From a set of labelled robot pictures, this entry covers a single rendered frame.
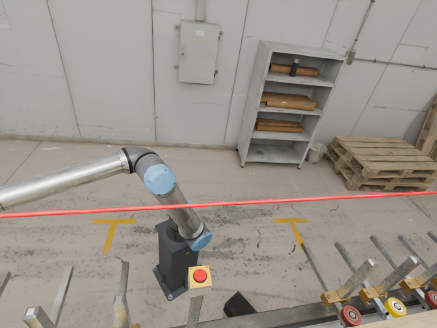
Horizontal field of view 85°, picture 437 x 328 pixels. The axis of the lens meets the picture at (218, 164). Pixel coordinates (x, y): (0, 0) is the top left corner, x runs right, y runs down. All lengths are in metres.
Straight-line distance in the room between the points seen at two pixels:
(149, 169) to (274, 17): 2.54
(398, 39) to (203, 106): 2.57
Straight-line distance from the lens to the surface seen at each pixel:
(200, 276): 0.85
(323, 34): 3.43
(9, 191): 1.03
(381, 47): 3.90
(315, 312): 1.55
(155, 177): 0.93
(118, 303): 0.94
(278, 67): 3.07
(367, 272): 1.27
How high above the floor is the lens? 1.99
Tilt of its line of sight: 37 degrees down
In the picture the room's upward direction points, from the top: 9 degrees clockwise
